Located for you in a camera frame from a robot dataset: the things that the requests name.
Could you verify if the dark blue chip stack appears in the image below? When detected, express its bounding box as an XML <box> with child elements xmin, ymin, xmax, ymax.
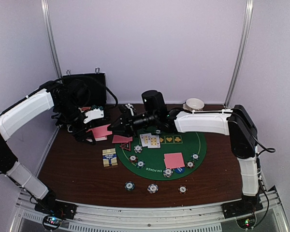
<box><xmin>124</xmin><ymin>181</ymin><xmax>135</xmax><ymax>191</ymax></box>

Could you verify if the face up playing card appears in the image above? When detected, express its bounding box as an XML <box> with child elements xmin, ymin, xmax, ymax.
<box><xmin>140</xmin><ymin>133</ymin><xmax>152</xmax><ymax>147</ymax></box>

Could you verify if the blue round blind button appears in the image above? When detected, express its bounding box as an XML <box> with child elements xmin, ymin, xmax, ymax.
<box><xmin>174</xmin><ymin>167</ymin><xmax>185</xmax><ymax>174</ymax></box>

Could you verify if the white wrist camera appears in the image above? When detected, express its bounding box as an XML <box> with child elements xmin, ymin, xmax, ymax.
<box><xmin>125</xmin><ymin>103</ymin><xmax>136</xmax><ymax>116</ymax></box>
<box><xmin>84</xmin><ymin>109</ymin><xmax>104</xmax><ymax>124</ymax></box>

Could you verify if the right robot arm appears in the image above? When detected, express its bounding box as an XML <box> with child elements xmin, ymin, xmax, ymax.
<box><xmin>108</xmin><ymin>90</ymin><xmax>260</xmax><ymax>214</ymax></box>

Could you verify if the teal chip stack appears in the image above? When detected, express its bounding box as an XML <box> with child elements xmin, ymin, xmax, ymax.
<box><xmin>91</xmin><ymin>105</ymin><xmax>104</xmax><ymax>111</ymax></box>

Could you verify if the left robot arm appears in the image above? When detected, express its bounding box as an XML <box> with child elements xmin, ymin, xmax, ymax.
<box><xmin>0</xmin><ymin>78</ymin><xmax>95</xmax><ymax>215</ymax></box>

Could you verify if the brown red chip stack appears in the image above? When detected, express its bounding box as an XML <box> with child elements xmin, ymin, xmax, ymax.
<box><xmin>178</xmin><ymin>186</ymin><xmax>187</xmax><ymax>194</ymax></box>

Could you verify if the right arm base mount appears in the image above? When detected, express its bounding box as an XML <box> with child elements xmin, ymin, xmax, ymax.
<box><xmin>221</xmin><ymin>199</ymin><xmax>263</xmax><ymax>219</ymax></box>

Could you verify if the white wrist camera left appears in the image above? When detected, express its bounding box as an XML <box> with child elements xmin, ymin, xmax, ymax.
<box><xmin>84</xmin><ymin>109</ymin><xmax>104</xmax><ymax>124</ymax></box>

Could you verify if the pink backed card deck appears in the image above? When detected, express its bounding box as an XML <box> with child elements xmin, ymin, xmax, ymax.
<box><xmin>88</xmin><ymin>124</ymin><xmax>113</xmax><ymax>141</ymax></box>

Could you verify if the blue chip stack mat bottom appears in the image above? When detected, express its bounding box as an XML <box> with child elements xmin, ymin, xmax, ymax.
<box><xmin>163</xmin><ymin>168</ymin><xmax>174</xmax><ymax>178</ymax></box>

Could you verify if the red black triangular button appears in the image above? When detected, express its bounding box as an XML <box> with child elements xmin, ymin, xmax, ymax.
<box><xmin>119</xmin><ymin>142</ymin><xmax>131</xmax><ymax>151</ymax></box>

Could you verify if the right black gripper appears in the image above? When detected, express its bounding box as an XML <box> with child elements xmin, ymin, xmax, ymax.
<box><xmin>108</xmin><ymin>108</ymin><xmax>158</xmax><ymax>138</ymax></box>

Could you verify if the gold card deck box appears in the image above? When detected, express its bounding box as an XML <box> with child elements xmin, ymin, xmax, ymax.
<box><xmin>102</xmin><ymin>148</ymin><xmax>118</xmax><ymax>167</ymax></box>

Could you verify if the black chip carrying case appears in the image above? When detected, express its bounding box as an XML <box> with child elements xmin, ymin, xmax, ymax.
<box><xmin>61</xmin><ymin>73</ymin><xmax>106</xmax><ymax>109</ymax></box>

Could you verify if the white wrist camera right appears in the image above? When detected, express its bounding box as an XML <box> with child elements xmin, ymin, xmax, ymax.
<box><xmin>125</xmin><ymin>103</ymin><xmax>136</xmax><ymax>116</ymax></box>

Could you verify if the round green poker mat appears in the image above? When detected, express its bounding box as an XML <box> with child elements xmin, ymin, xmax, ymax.
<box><xmin>115</xmin><ymin>127</ymin><xmax>207</xmax><ymax>181</ymax></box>

